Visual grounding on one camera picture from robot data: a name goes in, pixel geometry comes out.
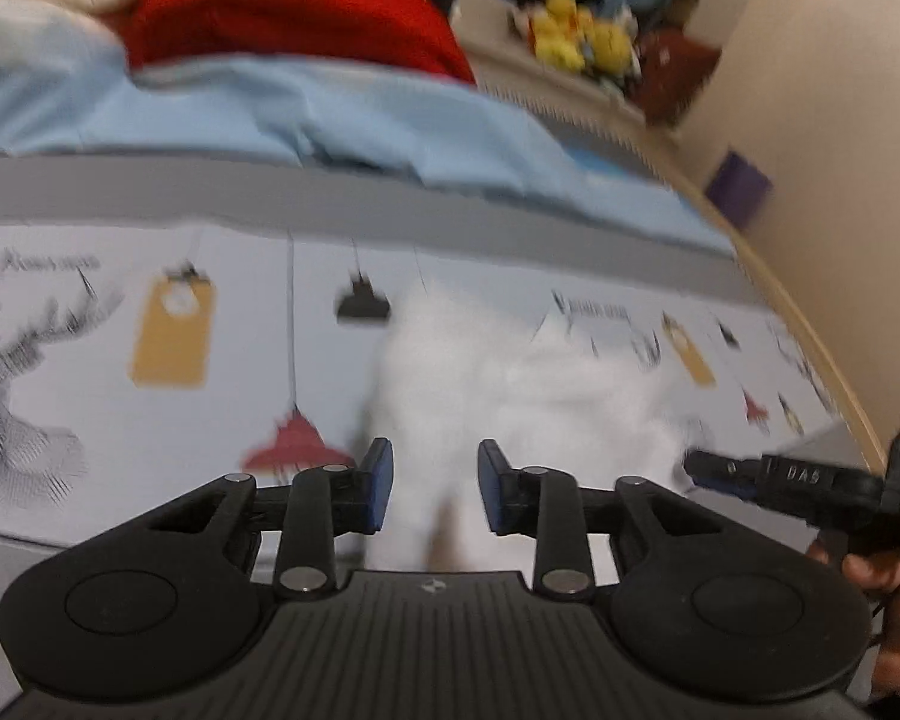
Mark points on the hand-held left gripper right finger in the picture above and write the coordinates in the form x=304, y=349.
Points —
x=493, y=487

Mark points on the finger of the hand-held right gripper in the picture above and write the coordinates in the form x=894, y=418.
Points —
x=720, y=476

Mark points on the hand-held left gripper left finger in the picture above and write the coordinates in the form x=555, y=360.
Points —
x=379, y=484

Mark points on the white small garment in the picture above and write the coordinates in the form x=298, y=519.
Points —
x=510, y=405

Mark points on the person's right hand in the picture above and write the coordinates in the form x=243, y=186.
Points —
x=896, y=592

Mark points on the purple bag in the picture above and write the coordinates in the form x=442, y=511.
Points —
x=739, y=187

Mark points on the printed grey bed sheet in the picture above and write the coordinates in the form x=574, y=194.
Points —
x=195, y=195

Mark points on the light blue sheet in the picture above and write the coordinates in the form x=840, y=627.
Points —
x=270, y=127

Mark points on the dark red plush cushion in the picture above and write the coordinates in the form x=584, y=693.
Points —
x=679, y=75

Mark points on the white window sill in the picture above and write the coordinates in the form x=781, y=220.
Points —
x=510, y=67

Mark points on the yellow plush toy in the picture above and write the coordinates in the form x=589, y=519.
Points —
x=562, y=49
x=561, y=9
x=611, y=45

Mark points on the red folded blanket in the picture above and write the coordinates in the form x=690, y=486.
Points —
x=292, y=15

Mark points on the wooden bed frame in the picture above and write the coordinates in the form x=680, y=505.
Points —
x=795, y=300

